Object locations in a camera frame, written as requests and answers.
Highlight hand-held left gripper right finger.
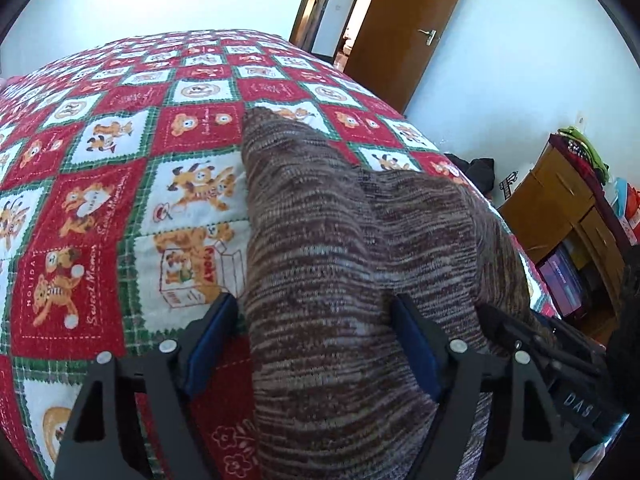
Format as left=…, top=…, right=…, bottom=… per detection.
left=392, top=294, right=573, bottom=480

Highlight red checkered printed blanket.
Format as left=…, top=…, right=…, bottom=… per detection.
left=0, top=29, right=557, bottom=480

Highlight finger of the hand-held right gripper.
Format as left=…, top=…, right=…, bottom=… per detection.
left=537, top=314, right=604, bottom=379
left=477, top=303, right=557, bottom=357

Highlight purple book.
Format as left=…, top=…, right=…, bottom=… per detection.
left=537, top=250, right=587, bottom=319

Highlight blue and red items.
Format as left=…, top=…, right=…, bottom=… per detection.
left=611, top=177, right=640, bottom=242

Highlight dark red patterned cloth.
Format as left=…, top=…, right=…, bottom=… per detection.
left=549, top=132, right=607, bottom=197

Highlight brown wooden door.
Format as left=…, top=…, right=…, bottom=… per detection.
left=344, top=0, right=477, bottom=114

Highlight brown knit sweater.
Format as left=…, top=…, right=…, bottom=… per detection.
left=240, top=106, right=557, bottom=480

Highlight green cloth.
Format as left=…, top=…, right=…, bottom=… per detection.
left=557, top=127, right=612, bottom=185

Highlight wooden cabinet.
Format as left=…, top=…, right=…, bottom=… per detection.
left=499, top=134, right=640, bottom=347

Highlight black stand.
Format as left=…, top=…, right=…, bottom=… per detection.
left=499, top=171, right=520, bottom=202

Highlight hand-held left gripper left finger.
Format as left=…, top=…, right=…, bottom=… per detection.
left=52, top=292, right=240, bottom=480

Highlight dark wooden door frame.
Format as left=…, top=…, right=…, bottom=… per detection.
left=289, top=0, right=386, bottom=73

